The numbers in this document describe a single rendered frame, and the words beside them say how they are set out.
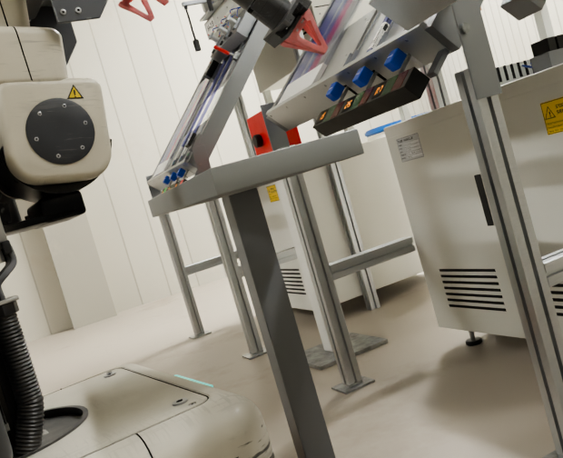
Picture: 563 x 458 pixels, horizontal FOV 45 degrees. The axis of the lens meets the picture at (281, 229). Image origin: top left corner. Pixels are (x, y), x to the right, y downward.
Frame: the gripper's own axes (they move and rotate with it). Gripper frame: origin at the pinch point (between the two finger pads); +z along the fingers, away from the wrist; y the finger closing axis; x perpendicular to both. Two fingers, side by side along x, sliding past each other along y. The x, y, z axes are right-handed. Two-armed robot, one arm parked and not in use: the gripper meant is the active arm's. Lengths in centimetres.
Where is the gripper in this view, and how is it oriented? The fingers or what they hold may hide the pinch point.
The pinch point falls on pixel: (322, 48)
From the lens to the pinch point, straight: 125.4
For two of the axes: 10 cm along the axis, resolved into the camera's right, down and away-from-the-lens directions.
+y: -3.7, 0.5, 9.3
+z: 8.0, 5.3, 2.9
